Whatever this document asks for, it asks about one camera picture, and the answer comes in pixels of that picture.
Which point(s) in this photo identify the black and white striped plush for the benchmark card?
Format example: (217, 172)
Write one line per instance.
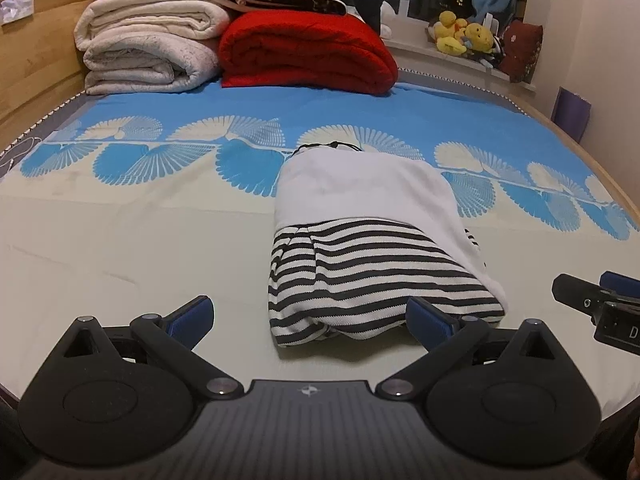
(496, 50)

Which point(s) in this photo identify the purple box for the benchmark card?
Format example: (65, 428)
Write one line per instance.
(572, 112)

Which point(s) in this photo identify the red folded blanket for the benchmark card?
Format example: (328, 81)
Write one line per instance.
(300, 45)

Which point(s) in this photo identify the yellow duck plush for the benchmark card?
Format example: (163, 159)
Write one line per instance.
(447, 25)

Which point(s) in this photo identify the dark red cushion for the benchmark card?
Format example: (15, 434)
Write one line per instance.
(522, 47)

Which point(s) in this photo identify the yellow round plush toy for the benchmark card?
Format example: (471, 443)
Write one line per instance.
(479, 35)

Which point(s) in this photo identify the striped shirt with white vest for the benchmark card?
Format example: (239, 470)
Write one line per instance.
(360, 195)

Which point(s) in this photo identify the cream textured folded quilt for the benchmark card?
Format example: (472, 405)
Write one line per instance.
(140, 65)

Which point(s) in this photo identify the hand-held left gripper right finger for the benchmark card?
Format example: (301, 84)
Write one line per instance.
(430, 322)

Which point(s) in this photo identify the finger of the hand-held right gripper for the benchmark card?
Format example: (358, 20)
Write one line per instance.
(575, 292)
(622, 282)

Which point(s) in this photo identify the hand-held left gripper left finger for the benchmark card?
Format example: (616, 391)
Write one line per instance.
(192, 317)

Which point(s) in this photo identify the tissue pack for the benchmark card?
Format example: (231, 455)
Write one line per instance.
(17, 9)

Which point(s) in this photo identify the white plush toy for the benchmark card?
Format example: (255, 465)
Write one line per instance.
(386, 22)

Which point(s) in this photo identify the white window sill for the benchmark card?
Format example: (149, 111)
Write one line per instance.
(425, 57)

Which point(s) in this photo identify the white folded blanket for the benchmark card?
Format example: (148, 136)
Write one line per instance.
(150, 15)

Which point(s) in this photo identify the wooden headboard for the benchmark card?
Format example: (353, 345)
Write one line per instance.
(35, 70)

